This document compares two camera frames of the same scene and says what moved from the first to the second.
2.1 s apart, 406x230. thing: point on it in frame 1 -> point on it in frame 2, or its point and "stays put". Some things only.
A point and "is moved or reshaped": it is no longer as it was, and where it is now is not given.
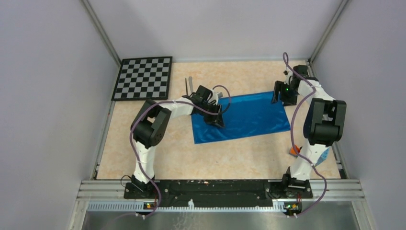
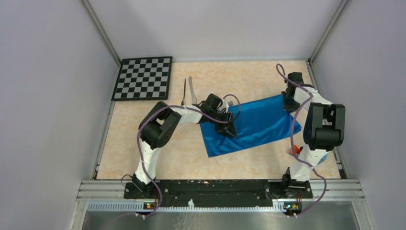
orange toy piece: x=292 y=151 stays put
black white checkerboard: x=143 y=79 stays put
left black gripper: x=215 y=119 -> x=228 y=128
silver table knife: x=190 y=83 stays put
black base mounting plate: x=220 y=191 stays put
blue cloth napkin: x=247 y=115 is moved or reshaped
